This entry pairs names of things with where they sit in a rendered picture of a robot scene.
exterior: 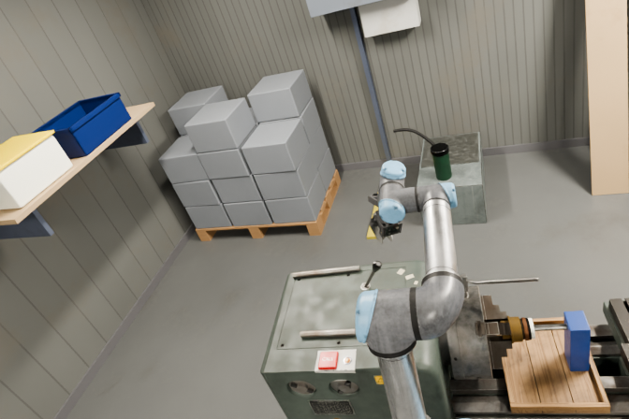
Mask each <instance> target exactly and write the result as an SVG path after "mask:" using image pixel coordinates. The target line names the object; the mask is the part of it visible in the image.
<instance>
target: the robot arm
mask: <svg viewBox="0 0 629 419"><path fill-rule="evenodd" d="M405 171H406V168H405V166H404V164H402V163H401V162H398V161H387V162H385V163H384V164H383V165H382V168H381V171H380V181H379V189H378V194H373V195H368V201H369V202H370V203H372V204H374V205H375V206H376V207H378V208H379V209H378V210H377V211H376V212H375V213H374V214H373V217H372V219H371V221H370V228H371V229H372V231H373V233H374V235H375V237H376V238H377V240H379V241H380V242H381V243H383V239H384V238H385V237H387V238H388V239H389V240H390V241H392V240H393V237H392V235H394V234H398V233H401V232H402V220H403V218H404V216H405V214H406V213H415V212H422V211H423V230H424V253H425V276H424V277H423V279H422V281H421V286H420V287H409V288H396V289H383V290H378V289H375V290H372V291H365V292H362V293H361V294H360V295H359V296H358V301H357V306H356V335H357V340H358V341H359V342H362V343H365V342H367V344H368V348H369V350H370V352H371V353H372V354H373V355H374V356H376V357H377V359H378V363H379V367H380V371H381V375H382V379H383V383H384V386H385V390H386V394H387V398H388V405H389V408H390V413H391V417H392V419H431V418H430V417H429V416H428V415H427V414H426V411H425V407H424V402H423V397H422V394H421V389H420V384H419V379H418V376H417V367H416V363H415V358H414V354H413V350H414V348H415V347H416V345H417V340H433V339H436V338H438V337H440V336H442V335H443V334H445V333H446V332H447V331H448V329H449V328H450V327H452V326H453V324H454V323H455V321H456V320H457V318H458V316H459V315H460V313H461V308H462V305H463V300H464V285H463V280H462V278H461V276H460V275H458V268H457V260H456V252H455V243H454V235H453V226H452V218H451V209H453V208H456V207H457V197H456V192H455V186H454V184H453V183H452V182H446V183H440V182H439V183H437V184H430V185H423V186H417V187H409V188H404V178H405V176H406V174H405Z"/></svg>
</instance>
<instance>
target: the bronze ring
mask: <svg viewBox="0 0 629 419"><path fill-rule="evenodd" d="M500 323H509V324H510V329H511V335H502V338H503V340H510V339H511V340H512V343H514V342H523V340H532V333H531V328H530V324H529V320H528V318H525V317H521V319H520V318H519V317H518V316H517V317H509V316H507V321H500Z"/></svg>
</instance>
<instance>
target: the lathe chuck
mask: <svg viewBox="0 0 629 419"><path fill-rule="evenodd" d="M468 287H469V291H468V294H470V295H471V298H469V299H464V300H463V305H462V308H461V313H460V315H459V316H458V318H457V320H456V327H457V334H458V341H459V346H460V353H461V363H462V368H463V373H464V377H465V380H479V379H476V378H475V377H484V378H482V379H492V378H493V376H492V369H491V363H490V352H489V345H488V340H487V335H483V337H479V336H478V335H477V334H476V331H475V323H476V321H480V323H484V324H485V322H484V316H483V310H482V304H481V298H480V294H479V288H478V286H477V285H474V286H468Z"/></svg>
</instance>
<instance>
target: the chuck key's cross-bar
mask: <svg viewBox="0 0 629 419"><path fill-rule="evenodd" d="M466 282H467V283H472V284H493V283H509V282H539V278H538V277H536V278H521V279H506V280H491V281H472V280H467V281H466Z"/></svg>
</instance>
